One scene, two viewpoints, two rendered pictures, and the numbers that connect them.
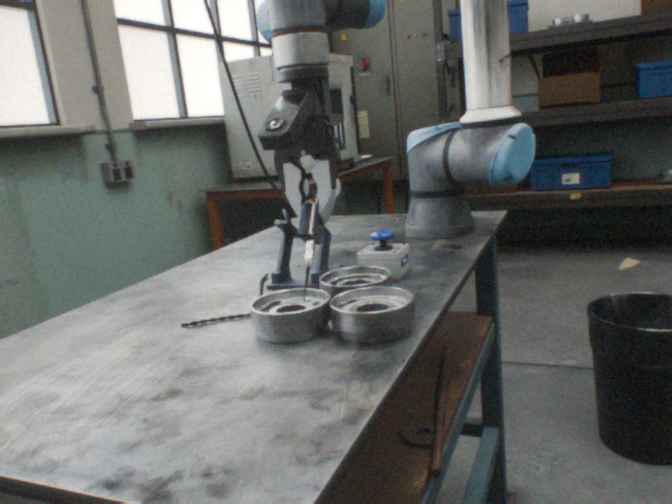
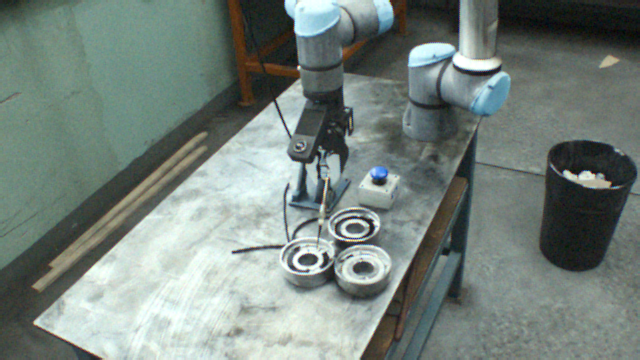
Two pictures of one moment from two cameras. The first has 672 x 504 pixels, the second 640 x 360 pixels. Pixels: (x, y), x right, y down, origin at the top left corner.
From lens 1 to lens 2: 0.51 m
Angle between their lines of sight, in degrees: 23
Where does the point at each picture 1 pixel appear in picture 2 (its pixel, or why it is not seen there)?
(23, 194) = (77, 17)
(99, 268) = (138, 67)
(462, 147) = (452, 82)
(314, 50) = (332, 82)
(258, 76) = not seen: outside the picture
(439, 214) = (430, 122)
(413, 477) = (383, 340)
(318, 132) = (332, 137)
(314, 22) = (333, 62)
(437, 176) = (431, 94)
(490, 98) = (477, 52)
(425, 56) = not seen: outside the picture
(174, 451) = not seen: outside the picture
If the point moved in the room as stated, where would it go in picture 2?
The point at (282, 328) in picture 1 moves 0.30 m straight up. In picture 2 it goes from (302, 281) to (284, 140)
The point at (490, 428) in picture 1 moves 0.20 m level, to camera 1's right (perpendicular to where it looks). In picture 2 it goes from (454, 252) to (511, 249)
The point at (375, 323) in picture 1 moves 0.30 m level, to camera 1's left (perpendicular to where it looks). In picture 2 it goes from (363, 289) to (199, 291)
